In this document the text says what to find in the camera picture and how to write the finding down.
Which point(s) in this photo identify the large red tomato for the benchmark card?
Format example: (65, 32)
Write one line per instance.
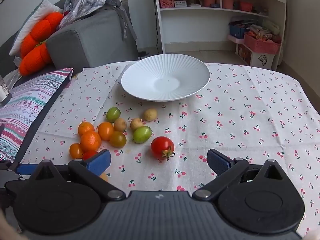
(161, 146)

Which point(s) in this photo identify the cherry print tablecloth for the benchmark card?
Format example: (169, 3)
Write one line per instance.
(237, 120)

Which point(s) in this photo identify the white labelled box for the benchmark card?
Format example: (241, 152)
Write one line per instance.
(180, 3)

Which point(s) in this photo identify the white printed storage box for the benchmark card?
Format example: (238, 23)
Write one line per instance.
(257, 59)

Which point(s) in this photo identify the small red tomato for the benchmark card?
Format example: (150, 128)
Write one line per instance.
(88, 154)

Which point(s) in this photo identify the green jujube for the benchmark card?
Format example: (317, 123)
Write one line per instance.
(142, 134)
(113, 114)

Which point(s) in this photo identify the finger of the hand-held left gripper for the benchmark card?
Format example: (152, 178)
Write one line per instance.
(26, 169)

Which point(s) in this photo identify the white pillow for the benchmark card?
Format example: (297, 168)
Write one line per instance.
(37, 12)

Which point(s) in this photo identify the blue storage box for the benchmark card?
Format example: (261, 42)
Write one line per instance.
(236, 31)

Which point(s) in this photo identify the green plush toy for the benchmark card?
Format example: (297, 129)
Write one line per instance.
(271, 26)

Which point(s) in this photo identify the orange cherry tomato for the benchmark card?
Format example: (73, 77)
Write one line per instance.
(105, 130)
(75, 150)

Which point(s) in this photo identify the black power adapter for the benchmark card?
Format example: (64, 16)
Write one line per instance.
(142, 54)

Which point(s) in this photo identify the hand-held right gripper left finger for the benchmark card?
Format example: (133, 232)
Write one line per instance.
(100, 158)

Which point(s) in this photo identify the brown longan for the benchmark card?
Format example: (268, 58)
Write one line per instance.
(136, 124)
(120, 124)
(150, 114)

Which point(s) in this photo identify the large pink basket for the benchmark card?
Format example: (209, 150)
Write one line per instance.
(261, 46)

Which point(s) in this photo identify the striped patterned cushion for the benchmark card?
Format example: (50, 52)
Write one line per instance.
(27, 102)

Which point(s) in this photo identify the orange plush toy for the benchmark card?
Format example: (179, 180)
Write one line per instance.
(37, 47)

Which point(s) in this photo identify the white shelf unit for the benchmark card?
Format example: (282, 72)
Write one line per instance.
(281, 7)

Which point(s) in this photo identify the grey sofa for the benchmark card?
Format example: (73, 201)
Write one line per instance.
(95, 30)

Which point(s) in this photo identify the mandarin orange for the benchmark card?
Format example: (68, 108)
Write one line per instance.
(86, 128)
(90, 141)

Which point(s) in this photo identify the red basket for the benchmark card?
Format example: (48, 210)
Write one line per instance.
(246, 6)

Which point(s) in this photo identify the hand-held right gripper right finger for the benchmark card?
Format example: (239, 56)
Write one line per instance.
(217, 160)

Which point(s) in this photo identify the green-orange cherry tomato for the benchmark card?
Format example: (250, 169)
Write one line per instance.
(117, 139)

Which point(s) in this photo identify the small pink perforated basket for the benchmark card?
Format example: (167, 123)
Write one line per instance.
(166, 3)

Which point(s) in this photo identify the white ribbed plate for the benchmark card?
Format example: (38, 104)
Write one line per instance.
(165, 80)

